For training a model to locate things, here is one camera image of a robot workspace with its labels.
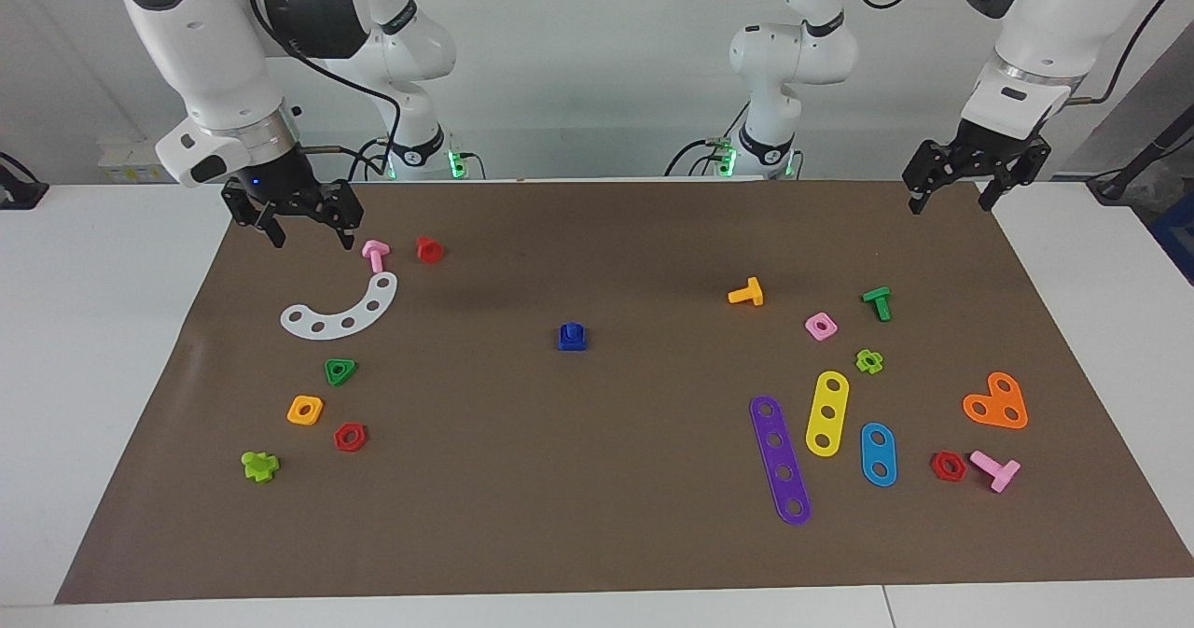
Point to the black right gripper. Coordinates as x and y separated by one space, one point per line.
291 185

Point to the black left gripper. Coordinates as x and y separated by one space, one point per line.
989 154

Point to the blue square plastic nut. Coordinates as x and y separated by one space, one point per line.
572 329

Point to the blue plastic screw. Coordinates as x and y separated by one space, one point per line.
572 345

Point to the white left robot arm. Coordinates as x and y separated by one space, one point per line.
1035 12

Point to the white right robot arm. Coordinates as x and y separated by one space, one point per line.
210 40

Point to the small pink plastic screw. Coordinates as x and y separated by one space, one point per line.
376 255

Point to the white curved perforated plate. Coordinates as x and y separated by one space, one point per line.
359 314

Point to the red plastic screw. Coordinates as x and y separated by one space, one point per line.
429 251

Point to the dark green plastic screw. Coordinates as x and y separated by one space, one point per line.
879 301

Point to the green triangle plastic nut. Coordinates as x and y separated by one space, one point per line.
349 366

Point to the orange square plastic nut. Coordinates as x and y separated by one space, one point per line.
316 404

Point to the pink square plastic nut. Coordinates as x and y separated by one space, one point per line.
829 320

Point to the lime flower plastic nut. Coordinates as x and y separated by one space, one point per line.
878 363

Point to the black stand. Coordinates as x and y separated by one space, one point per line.
1133 166

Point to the white cardboard box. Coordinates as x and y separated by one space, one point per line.
126 163

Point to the orange heart-shaped plate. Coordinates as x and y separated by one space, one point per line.
996 402

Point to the red hexagon plastic nut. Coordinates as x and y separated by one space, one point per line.
936 467
361 437

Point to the blue crate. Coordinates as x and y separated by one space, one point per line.
1177 236

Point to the orange plastic screw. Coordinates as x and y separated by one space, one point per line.
749 294

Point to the yellow three-hole plate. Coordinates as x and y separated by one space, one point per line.
828 400

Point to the lime green plastic screw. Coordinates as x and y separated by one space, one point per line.
258 467

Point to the blue two-hole plate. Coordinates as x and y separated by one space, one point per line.
878 454

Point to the large pink plastic screw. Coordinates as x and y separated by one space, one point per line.
991 465

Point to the purple four-hole plate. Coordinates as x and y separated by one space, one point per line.
779 456

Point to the brown table mat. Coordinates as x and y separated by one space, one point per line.
597 479

